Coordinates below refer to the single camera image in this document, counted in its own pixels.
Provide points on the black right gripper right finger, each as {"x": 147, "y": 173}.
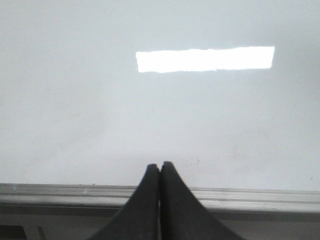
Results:
{"x": 182, "y": 216}

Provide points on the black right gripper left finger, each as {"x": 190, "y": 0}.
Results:
{"x": 138, "y": 218}

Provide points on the white whiteboard with aluminium frame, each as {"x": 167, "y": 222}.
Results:
{"x": 92, "y": 91}

